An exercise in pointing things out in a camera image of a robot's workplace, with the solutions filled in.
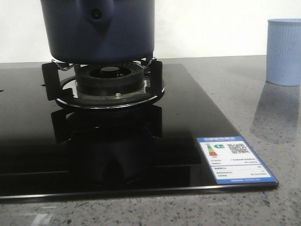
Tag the light blue ribbed cup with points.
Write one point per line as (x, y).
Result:
(283, 64)

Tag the black metal pot support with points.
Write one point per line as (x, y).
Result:
(61, 86)

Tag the dark blue cooking pot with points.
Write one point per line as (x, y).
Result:
(99, 31)

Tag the black round gas burner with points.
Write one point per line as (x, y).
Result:
(106, 80)

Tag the blue energy label sticker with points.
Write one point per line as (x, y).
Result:
(233, 161)

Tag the black glass gas stove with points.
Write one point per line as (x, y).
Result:
(47, 152)

